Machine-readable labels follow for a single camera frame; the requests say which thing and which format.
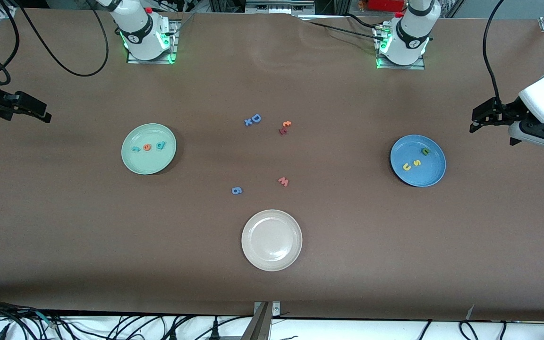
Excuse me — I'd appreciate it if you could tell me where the blue plate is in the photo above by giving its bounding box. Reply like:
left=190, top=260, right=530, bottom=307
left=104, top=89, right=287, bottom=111
left=390, top=134, right=447, bottom=188

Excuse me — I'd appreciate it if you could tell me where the light green plate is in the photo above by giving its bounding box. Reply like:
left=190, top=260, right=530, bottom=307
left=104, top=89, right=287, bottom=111
left=121, top=123, right=177, bottom=176

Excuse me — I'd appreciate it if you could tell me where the brown table cover sheet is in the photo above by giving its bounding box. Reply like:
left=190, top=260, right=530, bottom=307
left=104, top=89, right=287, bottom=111
left=0, top=7, right=544, bottom=323

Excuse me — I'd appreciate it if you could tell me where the red box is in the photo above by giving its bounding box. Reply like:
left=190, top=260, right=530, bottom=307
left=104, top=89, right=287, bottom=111
left=365, top=0, right=407, bottom=12

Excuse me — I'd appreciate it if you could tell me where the beige plate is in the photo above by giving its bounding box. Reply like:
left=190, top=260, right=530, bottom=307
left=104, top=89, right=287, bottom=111
left=241, top=209, right=303, bottom=272

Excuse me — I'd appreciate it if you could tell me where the grey aluminium profile beam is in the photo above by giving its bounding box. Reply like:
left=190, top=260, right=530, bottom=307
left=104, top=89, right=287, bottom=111
left=241, top=302, right=272, bottom=340

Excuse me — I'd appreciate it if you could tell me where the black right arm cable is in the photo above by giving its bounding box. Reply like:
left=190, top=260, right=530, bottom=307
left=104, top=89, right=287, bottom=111
left=17, top=0, right=110, bottom=77

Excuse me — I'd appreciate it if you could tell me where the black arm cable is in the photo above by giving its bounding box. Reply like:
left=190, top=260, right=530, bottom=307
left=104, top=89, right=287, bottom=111
left=17, top=0, right=110, bottom=77
left=483, top=0, right=513, bottom=107

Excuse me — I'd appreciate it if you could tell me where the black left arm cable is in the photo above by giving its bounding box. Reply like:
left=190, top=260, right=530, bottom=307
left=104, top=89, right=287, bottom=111
left=483, top=0, right=513, bottom=107

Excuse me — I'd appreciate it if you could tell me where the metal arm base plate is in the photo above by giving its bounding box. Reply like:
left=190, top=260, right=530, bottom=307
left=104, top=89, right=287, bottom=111
left=375, top=24, right=426, bottom=70
left=127, top=20, right=179, bottom=65

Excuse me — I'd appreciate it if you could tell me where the small grey metal bracket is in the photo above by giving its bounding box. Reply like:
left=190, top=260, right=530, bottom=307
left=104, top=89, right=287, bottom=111
left=254, top=301, right=281, bottom=318

